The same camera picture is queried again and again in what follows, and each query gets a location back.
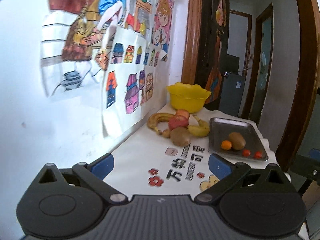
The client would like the small orange tangerine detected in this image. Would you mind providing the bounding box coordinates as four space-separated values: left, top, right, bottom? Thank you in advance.
221 140 232 151

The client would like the cherry tomato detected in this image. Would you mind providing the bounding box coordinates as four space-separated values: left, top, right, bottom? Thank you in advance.
253 151 263 159
242 149 251 158

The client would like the kiwi with sticker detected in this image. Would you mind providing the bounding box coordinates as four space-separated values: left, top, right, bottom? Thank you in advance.
228 132 246 151

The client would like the yellow banana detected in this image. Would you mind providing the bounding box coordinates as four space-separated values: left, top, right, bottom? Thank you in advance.
187 114 210 138

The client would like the brown kiwi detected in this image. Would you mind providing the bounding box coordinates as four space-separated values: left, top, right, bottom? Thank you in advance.
170 127 191 147

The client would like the red apple front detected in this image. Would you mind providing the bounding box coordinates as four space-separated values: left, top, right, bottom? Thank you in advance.
168 115 189 131

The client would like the red apple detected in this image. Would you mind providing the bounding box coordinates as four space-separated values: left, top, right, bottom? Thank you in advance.
175 109 190 119
168 115 189 131

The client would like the small brown longan fruit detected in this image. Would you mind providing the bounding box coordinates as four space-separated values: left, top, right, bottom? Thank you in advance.
162 129 171 138

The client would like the brown spotted banana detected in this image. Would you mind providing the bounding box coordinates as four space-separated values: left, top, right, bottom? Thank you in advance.
147 113 174 135

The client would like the metal tray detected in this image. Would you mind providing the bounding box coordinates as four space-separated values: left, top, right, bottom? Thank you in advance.
208 118 268 162

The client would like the yellow plastic bowl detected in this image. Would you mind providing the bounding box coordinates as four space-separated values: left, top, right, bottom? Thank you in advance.
167 82 211 113

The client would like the grey washing machine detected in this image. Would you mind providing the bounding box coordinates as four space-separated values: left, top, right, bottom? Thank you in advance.
219 54 245 116

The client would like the houses drawing paper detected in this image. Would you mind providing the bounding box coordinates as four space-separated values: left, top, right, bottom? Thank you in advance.
102 27 166 137

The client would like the large coloured girl drawing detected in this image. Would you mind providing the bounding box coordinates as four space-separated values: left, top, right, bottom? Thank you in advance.
41 0 156 96

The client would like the pink cartoon girl poster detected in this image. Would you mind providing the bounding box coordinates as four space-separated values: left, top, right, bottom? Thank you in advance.
151 0 174 61

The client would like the wooden door frame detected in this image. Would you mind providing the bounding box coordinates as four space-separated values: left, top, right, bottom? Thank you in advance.
181 0 202 85

